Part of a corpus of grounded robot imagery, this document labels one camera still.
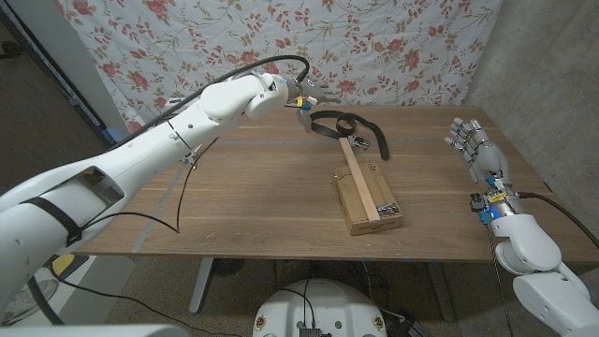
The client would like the thin black left wrist cable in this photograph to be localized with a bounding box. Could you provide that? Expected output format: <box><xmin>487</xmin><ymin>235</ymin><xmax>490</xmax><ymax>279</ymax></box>
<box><xmin>81</xmin><ymin>137</ymin><xmax>220</xmax><ymax>234</ymax></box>

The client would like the long wooden stick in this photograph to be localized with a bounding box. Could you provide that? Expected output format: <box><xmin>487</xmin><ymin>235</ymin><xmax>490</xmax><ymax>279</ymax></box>
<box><xmin>338</xmin><ymin>137</ymin><xmax>383</xmax><ymax>224</ymax></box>

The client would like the metal clip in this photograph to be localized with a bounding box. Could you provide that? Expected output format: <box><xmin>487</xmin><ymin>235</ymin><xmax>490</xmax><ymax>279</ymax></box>
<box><xmin>376</xmin><ymin>201</ymin><xmax>402</xmax><ymax>217</ymax></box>

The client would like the floral backdrop cloth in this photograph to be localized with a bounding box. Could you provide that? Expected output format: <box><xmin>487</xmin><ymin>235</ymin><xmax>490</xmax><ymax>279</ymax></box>
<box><xmin>51</xmin><ymin>0</ymin><xmax>504</xmax><ymax>146</ymax></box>

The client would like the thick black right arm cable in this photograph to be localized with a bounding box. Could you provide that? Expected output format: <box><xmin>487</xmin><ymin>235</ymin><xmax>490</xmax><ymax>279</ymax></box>
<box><xmin>517</xmin><ymin>190</ymin><xmax>599</xmax><ymax>249</ymax></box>

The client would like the black power adapter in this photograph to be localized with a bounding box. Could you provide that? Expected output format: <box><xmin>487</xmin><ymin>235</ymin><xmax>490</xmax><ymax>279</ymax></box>
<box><xmin>383</xmin><ymin>308</ymin><xmax>427</xmax><ymax>337</ymax></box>

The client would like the brown cardboard box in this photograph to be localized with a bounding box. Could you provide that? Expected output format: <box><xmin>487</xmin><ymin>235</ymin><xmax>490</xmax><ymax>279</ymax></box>
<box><xmin>332</xmin><ymin>162</ymin><xmax>404</xmax><ymax>237</ymax></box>

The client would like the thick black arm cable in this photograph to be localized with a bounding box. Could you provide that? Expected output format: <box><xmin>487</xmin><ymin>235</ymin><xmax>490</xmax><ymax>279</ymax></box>
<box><xmin>517</xmin><ymin>190</ymin><xmax>599</xmax><ymax>249</ymax></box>
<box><xmin>107</xmin><ymin>54</ymin><xmax>311</xmax><ymax>151</ymax></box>

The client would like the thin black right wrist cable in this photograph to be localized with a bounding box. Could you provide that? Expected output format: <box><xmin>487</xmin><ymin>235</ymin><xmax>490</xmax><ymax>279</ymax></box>
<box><xmin>486</xmin><ymin>224</ymin><xmax>516</xmax><ymax>337</ymax></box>

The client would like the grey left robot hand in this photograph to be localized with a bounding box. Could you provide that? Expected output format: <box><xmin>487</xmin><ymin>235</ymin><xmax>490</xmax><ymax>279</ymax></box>
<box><xmin>295</xmin><ymin>77</ymin><xmax>343</xmax><ymax>136</ymax></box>

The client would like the black torso cable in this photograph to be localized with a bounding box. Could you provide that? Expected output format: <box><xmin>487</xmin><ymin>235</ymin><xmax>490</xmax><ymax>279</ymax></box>
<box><xmin>279</xmin><ymin>278</ymin><xmax>317</xmax><ymax>330</ymax></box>

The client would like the grey table leg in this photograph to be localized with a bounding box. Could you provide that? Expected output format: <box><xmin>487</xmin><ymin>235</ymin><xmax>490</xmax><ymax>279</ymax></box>
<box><xmin>426</xmin><ymin>261</ymin><xmax>456</xmax><ymax>323</ymax></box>
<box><xmin>188</xmin><ymin>256</ymin><xmax>215</xmax><ymax>315</ymax></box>

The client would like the black round fan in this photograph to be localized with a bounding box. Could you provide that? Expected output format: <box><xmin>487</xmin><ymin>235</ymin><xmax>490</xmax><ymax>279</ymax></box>
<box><xmin>212</xmin><ymin>257</ymin><xmax>245</xmax><ymax>278</ymax></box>

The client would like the yellow black foot pedal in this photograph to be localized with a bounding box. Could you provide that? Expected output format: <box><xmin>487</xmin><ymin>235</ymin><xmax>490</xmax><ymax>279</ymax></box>
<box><xmin>50</xmin><ymin>254</ymin><xmax>76</xmax><ymax>277</ymax></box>

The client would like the black leather belt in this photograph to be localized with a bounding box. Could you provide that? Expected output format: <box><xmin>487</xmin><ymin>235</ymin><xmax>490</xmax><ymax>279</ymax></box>
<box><xmin>308</xmin><ymin>110</ymin><xmax>391</xmax><ymax>162</ymax></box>

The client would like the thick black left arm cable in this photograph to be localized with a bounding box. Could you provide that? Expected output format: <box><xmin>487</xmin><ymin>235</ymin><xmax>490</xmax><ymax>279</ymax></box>
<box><xmin>107</xmin><ymin>54</ymin><xmax>311</xmax><ymax>151</ymax></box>

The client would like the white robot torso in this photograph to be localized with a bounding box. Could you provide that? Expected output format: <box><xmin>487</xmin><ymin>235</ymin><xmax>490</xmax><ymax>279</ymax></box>
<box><xmin>252</xmin><ymin>278</ymin><xmax>388</xmax><ymax>337</ymax></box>

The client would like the grey sneaker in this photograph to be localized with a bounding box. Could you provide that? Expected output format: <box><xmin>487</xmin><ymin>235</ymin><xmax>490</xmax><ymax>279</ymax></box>
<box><xmin>2</xmin><ymin>279</ymin><xmax>60</xmax><ymax>327</ymax></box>

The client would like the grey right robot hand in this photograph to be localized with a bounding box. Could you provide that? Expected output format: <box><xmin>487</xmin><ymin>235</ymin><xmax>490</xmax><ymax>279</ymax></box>
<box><xmin>443</xmin><ymin>117</ymin><xmax>512</xmax><ymax>186</ymax></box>

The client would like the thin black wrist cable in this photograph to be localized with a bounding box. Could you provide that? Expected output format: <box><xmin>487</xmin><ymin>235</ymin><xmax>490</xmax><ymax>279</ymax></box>
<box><xmin>81</xmin><ymin>137</ymin><xmax>220</xmax><ymax>234</ymax></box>
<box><xmin>486</xmin><ymin>224</ymin><xmax>516</xmax><ymax>337</ymax></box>

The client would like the thin black loose cable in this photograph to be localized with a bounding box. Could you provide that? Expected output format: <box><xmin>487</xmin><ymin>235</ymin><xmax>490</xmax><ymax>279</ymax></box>
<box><xmin>51</xmin><ymin>275</ymin><xmax>235</xmax><ymax>337</ymax></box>

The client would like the black door handle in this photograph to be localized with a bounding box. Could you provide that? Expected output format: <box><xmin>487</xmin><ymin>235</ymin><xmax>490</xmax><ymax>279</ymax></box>
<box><xmin>0</xmin><ymin>40</ymin><xmax>25</xmax><ymax>60</ymax></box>

